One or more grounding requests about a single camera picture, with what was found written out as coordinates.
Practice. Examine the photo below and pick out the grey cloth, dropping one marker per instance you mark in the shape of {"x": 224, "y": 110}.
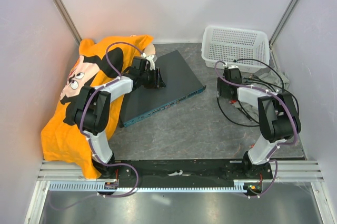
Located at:
{"x": 266, "y": 80}

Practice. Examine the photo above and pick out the white slotted cable duct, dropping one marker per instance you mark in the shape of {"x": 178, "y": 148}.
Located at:
{"x": 237, "y": 187}

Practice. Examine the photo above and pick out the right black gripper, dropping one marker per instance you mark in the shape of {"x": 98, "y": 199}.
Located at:
{"x": 221, "y": 84}

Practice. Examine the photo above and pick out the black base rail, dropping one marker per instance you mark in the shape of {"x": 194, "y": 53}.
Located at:
{"x": 184, "y": 172}

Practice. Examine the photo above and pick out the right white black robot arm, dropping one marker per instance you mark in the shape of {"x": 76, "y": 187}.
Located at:
{"x": 278, "y": 119}

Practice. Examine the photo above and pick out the white plastic basket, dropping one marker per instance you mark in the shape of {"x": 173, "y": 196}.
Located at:
{"x": 247, "y": 49}

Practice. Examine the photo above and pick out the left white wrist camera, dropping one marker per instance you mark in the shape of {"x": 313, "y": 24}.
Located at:
{"x": 151, "y": 59}

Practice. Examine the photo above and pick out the dark blue network switch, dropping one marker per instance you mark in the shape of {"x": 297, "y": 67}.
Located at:
{"x": 181, "y": 84}

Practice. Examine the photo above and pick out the peach fabric hat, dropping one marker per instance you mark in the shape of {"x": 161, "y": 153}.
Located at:
{"x": 149, "y": 50}

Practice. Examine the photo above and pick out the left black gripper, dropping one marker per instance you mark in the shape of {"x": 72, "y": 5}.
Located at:
{"x": 158, "y": 82}

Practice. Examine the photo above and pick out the orange mickey mouse cloth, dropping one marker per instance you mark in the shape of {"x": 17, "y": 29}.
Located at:
{"x": 98, "y": 63}

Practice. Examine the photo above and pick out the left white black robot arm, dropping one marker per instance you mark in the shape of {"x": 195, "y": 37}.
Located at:
{"x": 92, "y": 110}

